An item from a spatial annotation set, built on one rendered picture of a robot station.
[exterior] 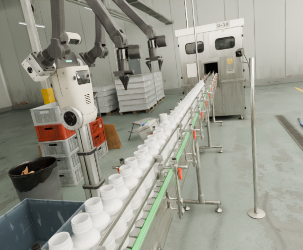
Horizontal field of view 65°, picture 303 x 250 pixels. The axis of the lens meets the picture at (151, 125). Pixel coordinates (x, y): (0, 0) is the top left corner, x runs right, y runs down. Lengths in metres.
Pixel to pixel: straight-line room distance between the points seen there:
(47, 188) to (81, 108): 1.22
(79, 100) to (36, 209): 0.67
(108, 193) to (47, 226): 0.66
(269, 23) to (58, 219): 10.67
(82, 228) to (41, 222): 0.73
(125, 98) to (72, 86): 6.22
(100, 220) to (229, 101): 5.13
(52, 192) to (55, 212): 1.47
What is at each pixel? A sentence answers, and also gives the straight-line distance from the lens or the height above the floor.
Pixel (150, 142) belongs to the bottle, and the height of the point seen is 1.16.
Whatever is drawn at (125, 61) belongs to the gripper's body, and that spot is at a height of 1.47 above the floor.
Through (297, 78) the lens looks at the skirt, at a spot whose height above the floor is 0.15.
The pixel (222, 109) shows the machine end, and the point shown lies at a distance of 5.60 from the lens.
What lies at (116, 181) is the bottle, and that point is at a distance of 0.64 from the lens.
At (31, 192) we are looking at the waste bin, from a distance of 2.57.
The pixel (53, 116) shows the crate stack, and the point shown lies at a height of 0.98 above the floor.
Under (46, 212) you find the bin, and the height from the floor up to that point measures 0.89.
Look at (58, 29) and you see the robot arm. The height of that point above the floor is 1.67.
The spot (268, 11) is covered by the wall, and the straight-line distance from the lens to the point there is 11.19.
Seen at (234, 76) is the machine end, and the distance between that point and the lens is 5.48.
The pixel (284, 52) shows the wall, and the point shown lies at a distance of 11.21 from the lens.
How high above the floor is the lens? 1.44
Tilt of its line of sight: 14 degrees down
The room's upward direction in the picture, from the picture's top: 8 degrees counter-clockwise
